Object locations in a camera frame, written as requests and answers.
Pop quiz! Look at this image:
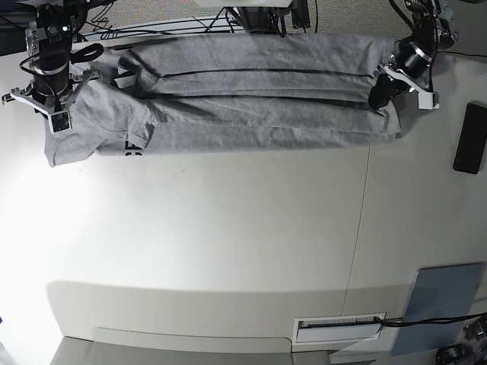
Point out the black cable at grommet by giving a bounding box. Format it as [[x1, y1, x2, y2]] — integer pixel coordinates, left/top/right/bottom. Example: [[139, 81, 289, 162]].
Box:
[[374, 313, 487, 329]]

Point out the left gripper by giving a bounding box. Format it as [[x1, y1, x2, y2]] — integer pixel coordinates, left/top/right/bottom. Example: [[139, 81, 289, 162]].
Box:
[[380, 37, 438, 92]]

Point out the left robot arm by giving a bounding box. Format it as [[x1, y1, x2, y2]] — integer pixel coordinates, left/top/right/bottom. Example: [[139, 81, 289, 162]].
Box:
[[105, 1, 455, 110]]

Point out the blue-grey tablet board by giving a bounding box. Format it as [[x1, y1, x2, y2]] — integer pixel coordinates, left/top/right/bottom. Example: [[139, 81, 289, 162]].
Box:
[[390, 262, 484, 356]]

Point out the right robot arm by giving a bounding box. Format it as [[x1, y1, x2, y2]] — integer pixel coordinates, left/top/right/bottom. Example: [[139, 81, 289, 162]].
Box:
[[20, 1, 408, 120]]

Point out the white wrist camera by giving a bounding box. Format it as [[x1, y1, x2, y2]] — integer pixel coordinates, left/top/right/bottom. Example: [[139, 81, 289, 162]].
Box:
[[48, 110, 72, 135], [418, 91, 440, 110]]

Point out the black device bottom right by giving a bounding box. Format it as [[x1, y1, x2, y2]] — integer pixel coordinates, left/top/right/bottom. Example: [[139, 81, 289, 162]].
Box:
[[435, 344, 473, 365]]

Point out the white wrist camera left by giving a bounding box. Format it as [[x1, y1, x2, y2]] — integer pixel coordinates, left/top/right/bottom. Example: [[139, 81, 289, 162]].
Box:
[[418, 91, 440, 110]]

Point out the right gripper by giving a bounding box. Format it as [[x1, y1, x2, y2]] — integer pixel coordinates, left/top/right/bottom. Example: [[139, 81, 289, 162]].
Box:
[[2, 52, 102, 114]]

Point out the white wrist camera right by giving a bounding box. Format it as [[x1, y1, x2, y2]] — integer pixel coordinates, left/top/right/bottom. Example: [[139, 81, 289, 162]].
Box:
[[48, 110, 72, 135]]

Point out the black phone on table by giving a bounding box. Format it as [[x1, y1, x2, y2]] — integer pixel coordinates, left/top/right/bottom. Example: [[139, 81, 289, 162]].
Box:
[[453, 102, 486, 175]]

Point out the grey T-shirt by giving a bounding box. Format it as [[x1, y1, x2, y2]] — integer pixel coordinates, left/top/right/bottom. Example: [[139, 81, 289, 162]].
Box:
[[44, 34, 401, 167]]

